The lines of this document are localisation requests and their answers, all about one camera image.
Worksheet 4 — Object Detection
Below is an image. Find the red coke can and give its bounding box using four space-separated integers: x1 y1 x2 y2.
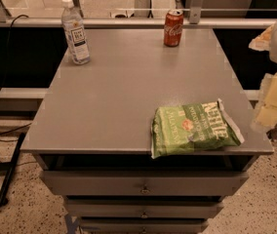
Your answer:
164 9 183 47

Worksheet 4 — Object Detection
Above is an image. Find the green jalapeno chip bag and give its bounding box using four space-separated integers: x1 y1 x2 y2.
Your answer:
151 99 245 159

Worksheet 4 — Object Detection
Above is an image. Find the grey drawer cabinet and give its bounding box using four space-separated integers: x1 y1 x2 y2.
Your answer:
20 27 275 234

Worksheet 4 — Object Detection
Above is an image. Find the clear plastic water bottle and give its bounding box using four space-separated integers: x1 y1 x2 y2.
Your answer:
61 0 91 64

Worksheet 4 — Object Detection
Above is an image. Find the middle grey drawer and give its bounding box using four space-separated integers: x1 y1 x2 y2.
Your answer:
64 198 223 219

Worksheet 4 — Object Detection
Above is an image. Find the grey drawer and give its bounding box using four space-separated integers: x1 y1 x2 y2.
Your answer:
80 218 208 234
64 198 223 219
40 171 249 196

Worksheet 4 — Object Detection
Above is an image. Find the bottom grey drawer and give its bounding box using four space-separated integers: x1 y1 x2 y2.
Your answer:
80 218 208 234

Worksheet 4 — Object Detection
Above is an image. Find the top grey drawer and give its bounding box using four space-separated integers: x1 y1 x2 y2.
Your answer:
40 171 249 196

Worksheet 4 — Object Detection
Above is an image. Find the metal railing bar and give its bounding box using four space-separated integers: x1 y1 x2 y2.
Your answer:
0 18 276 29

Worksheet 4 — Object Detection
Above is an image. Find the black stand leg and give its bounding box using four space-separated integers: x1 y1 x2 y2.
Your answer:
0 133 25 208

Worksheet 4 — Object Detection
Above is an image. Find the metal bracket post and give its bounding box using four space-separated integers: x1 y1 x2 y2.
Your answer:
189 0 204 24

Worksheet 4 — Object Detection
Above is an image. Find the black cable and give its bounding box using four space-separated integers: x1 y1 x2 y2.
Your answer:
0 14 32 143

